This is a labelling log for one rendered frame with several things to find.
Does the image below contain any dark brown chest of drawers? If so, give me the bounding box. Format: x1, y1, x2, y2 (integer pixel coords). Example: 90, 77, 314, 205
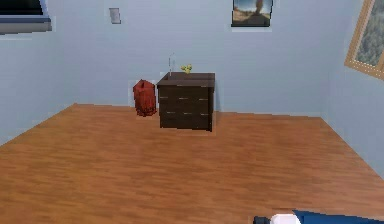
156, 71, 216, 133

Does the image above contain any red bin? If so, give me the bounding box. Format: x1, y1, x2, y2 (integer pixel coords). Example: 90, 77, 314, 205
132, 78, 158, 118

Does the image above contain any clear glass vase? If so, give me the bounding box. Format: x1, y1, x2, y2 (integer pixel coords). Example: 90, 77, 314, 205
167, 52, 176, 77

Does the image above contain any dark framed picture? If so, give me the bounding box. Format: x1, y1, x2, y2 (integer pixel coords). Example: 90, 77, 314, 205
230, 0, 274, 28

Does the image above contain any wooden framed picture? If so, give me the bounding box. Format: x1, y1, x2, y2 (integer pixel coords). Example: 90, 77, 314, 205
344, 0, 384, 81

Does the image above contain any grey framed window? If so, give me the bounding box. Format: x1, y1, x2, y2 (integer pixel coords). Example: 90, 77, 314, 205
0, 0, 53, 36

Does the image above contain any grey light switch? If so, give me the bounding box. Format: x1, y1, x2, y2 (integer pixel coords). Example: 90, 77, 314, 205
108, 7, 122, 25

